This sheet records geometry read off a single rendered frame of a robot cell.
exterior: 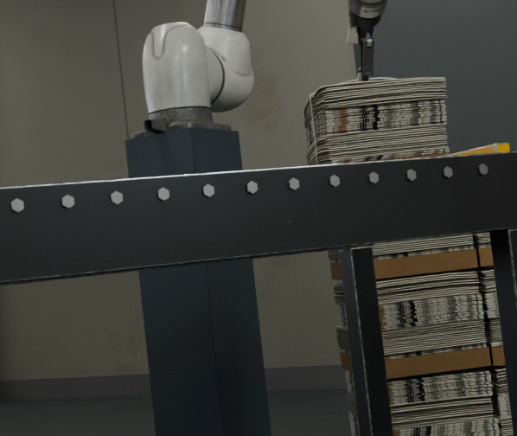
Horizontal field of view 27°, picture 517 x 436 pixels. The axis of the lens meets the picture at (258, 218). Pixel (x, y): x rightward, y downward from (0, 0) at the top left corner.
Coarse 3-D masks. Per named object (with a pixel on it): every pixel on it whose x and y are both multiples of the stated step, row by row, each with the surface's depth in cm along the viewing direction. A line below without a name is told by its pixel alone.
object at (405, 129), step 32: (320, 96) 258; (352, 96) 249; (384, 96) 250; (416, 96) 250; (320, 128) 260; (352, 128) 250; (384, 128) 251; (416, 128) 253; (320, 160) 264; (352, 160) 250
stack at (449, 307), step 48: (432, 240) 260; (480, 240) 251; (336, 288) 279; (384, 288) 249; (432, 288) 250; (480, 288) 255; (384, 336) 248; (432, 336) 249; (480, 336) 250; (432, 384) 249; (480, 384) 251; (432, 432) 248; (480, 432) 249
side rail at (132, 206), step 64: (0, 192) 136; (64, 192) 139; (128, 192) 143; (192, 192) 147; (256, 192) 150; (320, 192) 155; (384, 192) 159; (448, 192) 163; (512, 192) 168; (0, 256) 135; (64, 256) 139; (128, 256) 142; (192, 256) 146
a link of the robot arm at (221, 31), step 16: (208, 0) 278; (224, 0) 276; (240, 0) 277; (208, 16) 278; (224, 16) 276; (240, 16) 278; (208, 32) 275; (224, 32) 275; (240, 32) 280; (224, 48) 274; (240, 48) 276; (224, 64) 272; (240, 64) 277; (224, 80) 271; (240, 80) 278; (224, 96) 274; (240, 96) 281
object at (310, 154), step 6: (306, 108) 282; (312, 108) 272; (306, 114) 283; (306, 120) 283; (306, 126) 285; (312, 126) 273; (306, 132) 286; (312, 132) 274; (306, 138) 286; (312, 138) 274; (312, 144) 273; (312, 150) 274; (306, 156) 286; (312, 156) 275; (312, 162) 276
